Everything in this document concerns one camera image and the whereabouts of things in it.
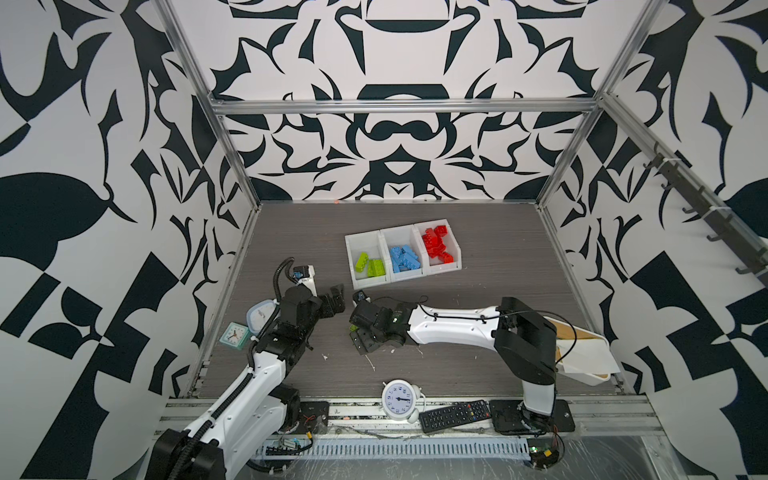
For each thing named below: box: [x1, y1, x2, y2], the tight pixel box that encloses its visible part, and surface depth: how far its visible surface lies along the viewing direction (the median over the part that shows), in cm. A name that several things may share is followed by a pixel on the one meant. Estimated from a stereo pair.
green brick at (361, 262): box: [355, 252, 369, 273], surface depth 103 cm
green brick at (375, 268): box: [367, 259, 386, 278], surface depth 101 cm
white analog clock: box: [381, 378, 421, 424], surface depth 76 cm
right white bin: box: [413, 218, 462, 276], surface depth 104 cm
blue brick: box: [390, 245, 421, 273], surface depth 99 cm
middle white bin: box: [379, 224, 427, 283], surface depth 100 cm
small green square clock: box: [219, 321, 250, 350], surface depth 87 cm
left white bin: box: [345, 230, 391, 290], surface depth 103 cm
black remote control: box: [419, 399, 492, 433], surface depth 75 cm
